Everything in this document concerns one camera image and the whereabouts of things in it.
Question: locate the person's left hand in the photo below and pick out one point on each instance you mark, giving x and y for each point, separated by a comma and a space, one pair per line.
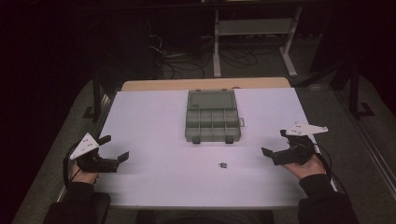
83, 176

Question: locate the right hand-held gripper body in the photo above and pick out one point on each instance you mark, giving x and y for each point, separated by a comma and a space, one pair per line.
297, 152

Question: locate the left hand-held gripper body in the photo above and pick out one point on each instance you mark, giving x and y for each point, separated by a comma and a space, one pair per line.
93, 163

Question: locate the person's right hand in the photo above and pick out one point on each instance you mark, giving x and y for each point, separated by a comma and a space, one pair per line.
306, 170

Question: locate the white metal desk frame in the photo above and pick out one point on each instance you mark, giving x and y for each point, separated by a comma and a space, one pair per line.
249, 27

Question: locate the black metal stand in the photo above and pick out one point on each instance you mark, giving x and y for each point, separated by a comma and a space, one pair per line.
355, 93
97, 93

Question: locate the small dark metal part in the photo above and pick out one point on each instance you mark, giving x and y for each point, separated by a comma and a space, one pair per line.
223, 165

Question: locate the grey plastic organizer box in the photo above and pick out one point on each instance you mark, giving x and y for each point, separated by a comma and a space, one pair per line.
212, 124

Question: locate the white table mat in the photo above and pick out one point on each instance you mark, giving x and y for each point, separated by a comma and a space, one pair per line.
174, 174

